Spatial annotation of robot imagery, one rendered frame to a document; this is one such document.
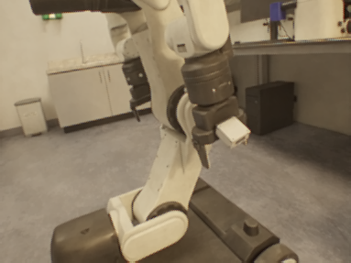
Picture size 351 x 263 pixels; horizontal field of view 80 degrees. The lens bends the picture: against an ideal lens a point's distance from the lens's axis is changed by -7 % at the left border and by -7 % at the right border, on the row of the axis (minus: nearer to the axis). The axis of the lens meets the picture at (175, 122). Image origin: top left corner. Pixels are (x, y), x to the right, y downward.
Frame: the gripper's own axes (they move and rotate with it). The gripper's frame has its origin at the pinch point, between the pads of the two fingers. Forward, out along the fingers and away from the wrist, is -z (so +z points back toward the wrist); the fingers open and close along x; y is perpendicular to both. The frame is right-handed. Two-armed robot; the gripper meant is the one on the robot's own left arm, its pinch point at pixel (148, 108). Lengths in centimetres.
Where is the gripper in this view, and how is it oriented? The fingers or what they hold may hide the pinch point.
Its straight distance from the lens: 86.4
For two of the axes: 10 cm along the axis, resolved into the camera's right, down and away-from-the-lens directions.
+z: -2.9, -8.8, -3.8
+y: -4.6, -2.2, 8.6
